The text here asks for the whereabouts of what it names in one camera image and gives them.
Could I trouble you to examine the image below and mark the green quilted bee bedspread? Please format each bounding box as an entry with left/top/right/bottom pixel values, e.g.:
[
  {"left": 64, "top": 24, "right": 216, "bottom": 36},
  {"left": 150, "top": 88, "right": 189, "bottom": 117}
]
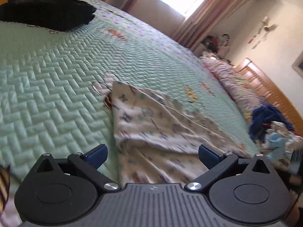
[{"left": 0, "top": 0, "right": 261, "bottom": 227}]

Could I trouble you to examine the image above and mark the white letter-print shirt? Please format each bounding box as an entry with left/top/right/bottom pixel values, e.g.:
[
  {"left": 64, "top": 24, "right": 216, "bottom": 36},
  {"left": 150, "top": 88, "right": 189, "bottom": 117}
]
[{"left": 111, "top": 82, "right": 248, "bottom": 184}]

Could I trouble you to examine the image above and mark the light blue garment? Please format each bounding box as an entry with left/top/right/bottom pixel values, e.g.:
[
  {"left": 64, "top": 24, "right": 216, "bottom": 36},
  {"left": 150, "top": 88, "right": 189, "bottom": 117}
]
[{"left": 265, "top": 132, "right": 291, "bottom": 162}]

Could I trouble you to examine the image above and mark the white patterned garment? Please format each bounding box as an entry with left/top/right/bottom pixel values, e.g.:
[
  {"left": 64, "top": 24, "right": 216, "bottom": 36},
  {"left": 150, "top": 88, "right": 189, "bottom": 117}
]
[{"left": 260, "top": 121, "right": 302, "bottom": 170}]

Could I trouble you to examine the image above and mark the navy blue garment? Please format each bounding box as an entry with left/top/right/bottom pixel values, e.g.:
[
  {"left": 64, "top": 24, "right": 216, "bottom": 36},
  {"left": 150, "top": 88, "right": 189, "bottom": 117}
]
[{"left": 249, "top": 105, "right": 295, "bottom": 143}]

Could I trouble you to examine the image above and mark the floral pillow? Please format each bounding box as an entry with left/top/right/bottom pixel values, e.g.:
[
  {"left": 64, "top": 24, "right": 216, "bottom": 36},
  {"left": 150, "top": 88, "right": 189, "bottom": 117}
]
[{"left": 200, "top": 57, "right": 266, "bottom": 123}]

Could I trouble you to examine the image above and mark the pink curtain right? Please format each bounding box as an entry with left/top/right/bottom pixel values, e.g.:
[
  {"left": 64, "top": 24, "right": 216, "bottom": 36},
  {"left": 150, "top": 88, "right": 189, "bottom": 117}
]
[{"left": 172, "top": 0, "right": 250, "bottom": 51}]

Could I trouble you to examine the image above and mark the framed wall picture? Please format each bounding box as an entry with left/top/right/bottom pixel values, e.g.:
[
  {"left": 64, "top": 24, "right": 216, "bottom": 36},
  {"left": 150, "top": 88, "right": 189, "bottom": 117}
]
[{"left": 292, "top": 52, "right": 303, "bottom": 78}]

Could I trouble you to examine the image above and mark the black folded garment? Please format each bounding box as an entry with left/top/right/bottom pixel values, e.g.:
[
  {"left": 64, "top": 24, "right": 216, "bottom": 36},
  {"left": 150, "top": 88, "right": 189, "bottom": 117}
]
[{"left": 1, "top": 0, "right": 97, "bottom": 32}]

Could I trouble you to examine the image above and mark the wooden headboard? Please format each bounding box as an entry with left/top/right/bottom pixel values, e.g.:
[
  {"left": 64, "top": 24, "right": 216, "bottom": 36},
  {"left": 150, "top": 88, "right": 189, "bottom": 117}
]
[{"left": 234, "top": 58, "right": 302, "bottom": 136}]

